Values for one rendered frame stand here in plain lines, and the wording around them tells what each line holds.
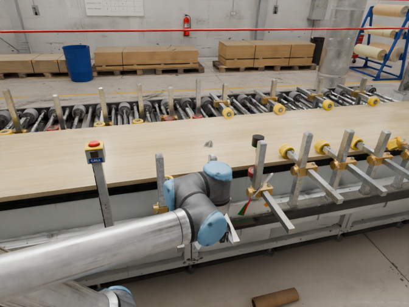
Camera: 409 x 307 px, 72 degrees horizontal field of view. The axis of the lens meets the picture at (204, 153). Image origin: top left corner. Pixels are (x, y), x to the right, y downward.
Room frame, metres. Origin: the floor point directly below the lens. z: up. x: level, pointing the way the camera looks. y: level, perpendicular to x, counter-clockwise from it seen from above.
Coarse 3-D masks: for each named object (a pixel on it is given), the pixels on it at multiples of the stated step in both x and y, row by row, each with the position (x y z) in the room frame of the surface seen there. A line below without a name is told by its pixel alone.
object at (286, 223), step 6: (252, 180) 1.31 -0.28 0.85; (264, 192) 1.18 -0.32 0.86; (264, 198) 1.16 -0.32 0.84; (270, 198) 1.14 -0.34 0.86; (270, 204) 1.10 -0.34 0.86; (276, 204) 1.09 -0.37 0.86; (276, 210) 1.04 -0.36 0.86; (276, 216) 1.03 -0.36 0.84; (282, 216) 1.00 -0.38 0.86; (282, 222) 0.97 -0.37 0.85; (288, 222) 0.96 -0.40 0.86; (288, 228) 0.92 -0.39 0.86; (294, 228) 0.93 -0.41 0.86
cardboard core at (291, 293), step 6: (294, 288) 1.17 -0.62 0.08; (270, 294) 1.13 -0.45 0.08; (276, 294) 1.12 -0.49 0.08; (282, 294) 1.13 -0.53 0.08; (288, 294) 1.13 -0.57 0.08; (294, 294) 1.13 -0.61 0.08; (252, 300) 1.11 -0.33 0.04; (258, 300) 1.08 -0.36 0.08; (264, 300) 1.08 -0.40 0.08; (270, 300) 1.08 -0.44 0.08; (276, 300) 1.09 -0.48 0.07; (282, 300) 1.09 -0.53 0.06; (288, 300) 1.10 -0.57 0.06; (294, 300) 1.11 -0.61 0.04; (258, 306) 1.05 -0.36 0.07; (264, 306) 1.06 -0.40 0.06; (270, 306) 1.06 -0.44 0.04
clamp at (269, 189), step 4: (248, 188) 1.20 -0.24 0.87; (252, 188) 1.20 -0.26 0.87; (264, 188) 1.20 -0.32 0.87; (268, 188) 1.21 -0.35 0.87; (272, 188) 1.21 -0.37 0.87; (248, 192) 1.19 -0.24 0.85; (252, 192) 1.18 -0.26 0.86; (260, 192) 1.19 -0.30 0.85; (272, 192) 1.21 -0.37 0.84; (248, 196) 1.18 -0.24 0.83; (256, 196) 1.18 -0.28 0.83; (260, 196) 1.19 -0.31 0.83
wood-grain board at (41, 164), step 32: (96, 128) 1.84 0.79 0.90; (128, 128) 1.85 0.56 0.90; (160, 128) 1.86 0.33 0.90; (192, 128) 1.88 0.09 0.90; (224, 128) 1.89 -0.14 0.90; (256, 128) 1.91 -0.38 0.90; (288, 128) 1.92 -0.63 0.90; (320, 128) 1.93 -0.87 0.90; (352, 128) 1.95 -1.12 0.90; (384, 128) 1.96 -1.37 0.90; (0, 160) 1.37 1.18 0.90; (32, 160) 1.38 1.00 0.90; (64, 160) 1.39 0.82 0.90; (128, 160) 1.41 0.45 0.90; (192, 160) 1.42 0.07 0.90; (224, 160) 1.43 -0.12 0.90; (288, 160) 1.46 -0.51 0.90; (0, 192) 1.08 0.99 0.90; (32, 192) 1.08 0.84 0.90; (64, 192) 1.12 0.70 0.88
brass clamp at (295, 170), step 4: (308, 164) 1.29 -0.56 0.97; (292, 168) 1.27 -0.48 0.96; (296, 168) 1.26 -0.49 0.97; (300, 168) 1.25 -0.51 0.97; (304, 168) 1.26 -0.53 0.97; (308, 168) 1.26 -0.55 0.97; (312, 168) 1.27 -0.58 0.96; (316, 168) 1.28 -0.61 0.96; (292, 172) 1.27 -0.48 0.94; (296, 172) 1.24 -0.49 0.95; (300, 172) 1.25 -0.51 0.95; (304, 172) 1.26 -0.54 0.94; (300, 176) 1.25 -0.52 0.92
